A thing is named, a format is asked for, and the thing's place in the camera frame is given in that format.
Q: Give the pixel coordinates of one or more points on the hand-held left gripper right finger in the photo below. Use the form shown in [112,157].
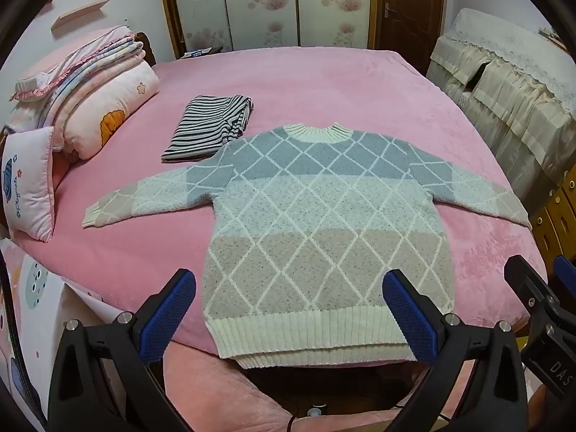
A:
[409,315]

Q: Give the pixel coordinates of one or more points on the pink wall shelf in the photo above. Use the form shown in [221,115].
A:
[78,14]

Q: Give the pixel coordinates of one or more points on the black white striped garment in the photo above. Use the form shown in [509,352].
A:
[202,130]

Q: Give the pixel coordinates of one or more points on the yellow wooden drawers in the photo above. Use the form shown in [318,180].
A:
[555,229]

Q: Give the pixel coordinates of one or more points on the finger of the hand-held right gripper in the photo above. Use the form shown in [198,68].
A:
[568,272]
[524,279]

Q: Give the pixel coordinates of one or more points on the floral sliding door wardrobe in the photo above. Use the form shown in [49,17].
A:
[270,4]

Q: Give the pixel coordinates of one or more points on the diamond pattern knit sweater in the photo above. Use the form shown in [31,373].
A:
[315,234]

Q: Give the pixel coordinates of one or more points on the small white device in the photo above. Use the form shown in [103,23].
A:
[316,411]

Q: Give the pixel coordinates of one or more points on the pink bed blanket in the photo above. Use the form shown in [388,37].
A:
[337,94]

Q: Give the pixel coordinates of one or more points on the cream lace covered furniture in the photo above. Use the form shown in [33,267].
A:
[504,90]

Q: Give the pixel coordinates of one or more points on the stack of books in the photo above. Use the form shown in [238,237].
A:
[553,38]

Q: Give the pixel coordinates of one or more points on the nightstand clutter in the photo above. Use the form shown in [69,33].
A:
[202,51]

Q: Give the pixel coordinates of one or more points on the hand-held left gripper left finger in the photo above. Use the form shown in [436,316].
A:
[168,315]

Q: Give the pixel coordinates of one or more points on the dark wooden headboard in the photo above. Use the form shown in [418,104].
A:
[147,49]

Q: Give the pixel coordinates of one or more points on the white printed pillow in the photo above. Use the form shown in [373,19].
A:
[24,189]

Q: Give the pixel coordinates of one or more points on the brown wooden door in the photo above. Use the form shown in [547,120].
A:
[405,9]

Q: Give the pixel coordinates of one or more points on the cartoon printed white sheet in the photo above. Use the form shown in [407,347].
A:
[31,288]

